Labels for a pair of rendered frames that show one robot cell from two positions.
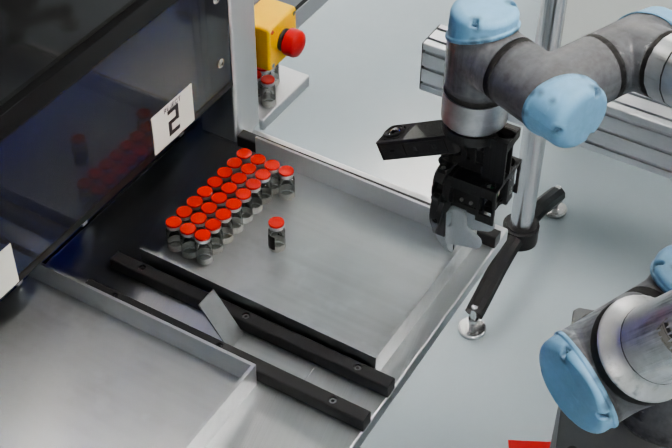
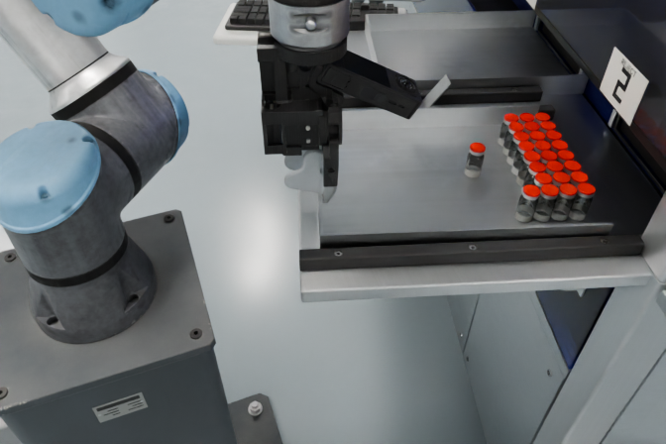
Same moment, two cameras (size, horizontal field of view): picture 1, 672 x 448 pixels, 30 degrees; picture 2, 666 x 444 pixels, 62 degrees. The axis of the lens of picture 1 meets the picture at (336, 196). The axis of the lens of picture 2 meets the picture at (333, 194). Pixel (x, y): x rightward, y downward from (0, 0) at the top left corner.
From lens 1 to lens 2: 172 cm
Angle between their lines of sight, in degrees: 91
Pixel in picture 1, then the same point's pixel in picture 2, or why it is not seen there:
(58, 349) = (504, 71)
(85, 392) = (461, 62)
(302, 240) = (462, 187)
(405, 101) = not seen: outside the picture
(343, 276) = (400, 175)
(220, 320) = (433, 94)
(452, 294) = (305, 203)
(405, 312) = not seen: hidden behind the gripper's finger
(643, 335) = not seen: hidden behind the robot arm
